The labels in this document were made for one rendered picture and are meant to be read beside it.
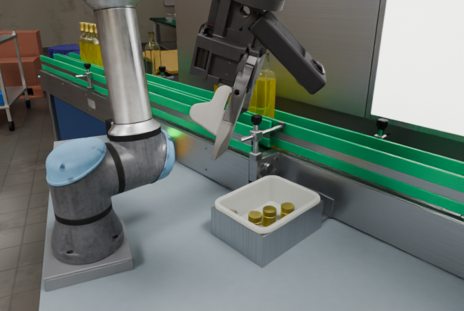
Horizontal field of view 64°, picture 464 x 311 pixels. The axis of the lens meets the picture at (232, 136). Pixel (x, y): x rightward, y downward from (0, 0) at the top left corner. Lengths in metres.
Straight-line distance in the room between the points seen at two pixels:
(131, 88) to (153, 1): 9.74
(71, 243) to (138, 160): 0.22
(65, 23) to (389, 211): 9.81
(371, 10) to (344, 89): 0.22
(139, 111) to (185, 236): 0.33
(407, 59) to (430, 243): 0.44
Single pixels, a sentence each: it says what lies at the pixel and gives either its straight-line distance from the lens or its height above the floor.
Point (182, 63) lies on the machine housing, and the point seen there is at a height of 1.01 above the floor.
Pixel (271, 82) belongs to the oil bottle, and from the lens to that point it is 1.13.
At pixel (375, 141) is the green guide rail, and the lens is 1.01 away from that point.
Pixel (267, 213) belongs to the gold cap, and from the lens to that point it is 0.92.
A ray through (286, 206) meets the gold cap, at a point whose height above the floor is 0.81.
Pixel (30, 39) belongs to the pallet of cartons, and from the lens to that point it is 6.02.
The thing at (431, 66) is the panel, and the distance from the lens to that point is 1.02.
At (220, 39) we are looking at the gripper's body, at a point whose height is 1.25.
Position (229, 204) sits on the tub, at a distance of 0.94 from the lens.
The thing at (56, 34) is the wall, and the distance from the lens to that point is 10.38.
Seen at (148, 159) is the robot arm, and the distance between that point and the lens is 0.83.
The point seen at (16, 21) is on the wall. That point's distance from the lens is 10.41.
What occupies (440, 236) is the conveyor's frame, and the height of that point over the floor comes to 0.83.
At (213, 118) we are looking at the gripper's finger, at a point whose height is 1.16.
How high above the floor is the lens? 1.31
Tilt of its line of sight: 21 degrees down
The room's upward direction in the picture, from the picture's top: straight up
